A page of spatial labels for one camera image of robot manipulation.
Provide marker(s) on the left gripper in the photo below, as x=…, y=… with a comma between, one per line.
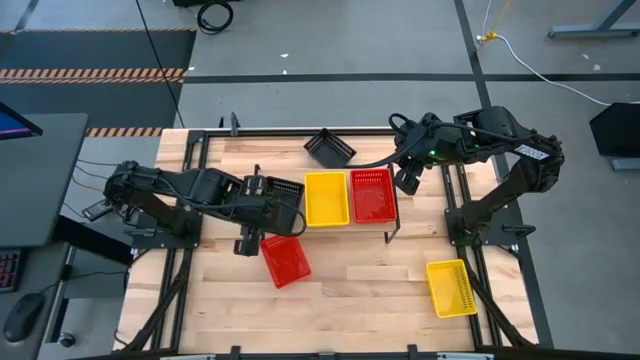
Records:
x=257, y=210

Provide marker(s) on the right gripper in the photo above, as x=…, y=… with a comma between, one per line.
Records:
x=430, y=145

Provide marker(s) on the black plastic slotted basket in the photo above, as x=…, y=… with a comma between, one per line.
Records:
x=287, y=200
x=330, y=150

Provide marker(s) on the red plastic slotted basket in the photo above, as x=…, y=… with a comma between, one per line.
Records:
x=372, y=197
x=286, y=262

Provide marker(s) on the yellow plastic slotted basket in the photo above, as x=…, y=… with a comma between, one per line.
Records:
x=450, y=290
x=327, y=200

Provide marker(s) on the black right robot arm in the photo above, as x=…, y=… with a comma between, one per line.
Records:
x=540, y=175

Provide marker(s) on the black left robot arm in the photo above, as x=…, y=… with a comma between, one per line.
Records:
x=200, y=187

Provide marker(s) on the grey metal desk leg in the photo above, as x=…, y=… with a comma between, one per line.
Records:
x=575, y=33

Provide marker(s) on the black angular floor stand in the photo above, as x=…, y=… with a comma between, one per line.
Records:
x=617, y=130

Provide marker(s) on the grey metal foot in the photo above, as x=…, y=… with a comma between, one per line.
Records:
x=627, y=165

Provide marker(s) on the dark grey flat panel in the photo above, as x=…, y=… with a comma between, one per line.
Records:
x=40, y=190

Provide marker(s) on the black floor box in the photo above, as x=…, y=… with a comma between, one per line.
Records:
x=200, y=2

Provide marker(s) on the grey side desk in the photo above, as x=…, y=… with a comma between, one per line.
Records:
x=40, y=270

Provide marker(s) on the black mat with hazard stripes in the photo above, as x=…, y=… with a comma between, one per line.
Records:
x=100, y=50

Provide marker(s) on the black round knob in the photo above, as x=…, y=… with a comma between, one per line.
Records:
x=66, y=340

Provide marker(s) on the backlit computer keyboard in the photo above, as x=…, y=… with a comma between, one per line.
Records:
x=10, y=270

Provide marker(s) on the black computer mouse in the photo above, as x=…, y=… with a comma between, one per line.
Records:
x=22, y=317

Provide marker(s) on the computer monitor with blue screen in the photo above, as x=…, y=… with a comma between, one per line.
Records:
x=15, y=125

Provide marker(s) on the black aluminium table frame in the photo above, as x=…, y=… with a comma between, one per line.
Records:
x=165, y=243

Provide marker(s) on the wooden shelf with black frame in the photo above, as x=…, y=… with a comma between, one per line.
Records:
x=370, y=228

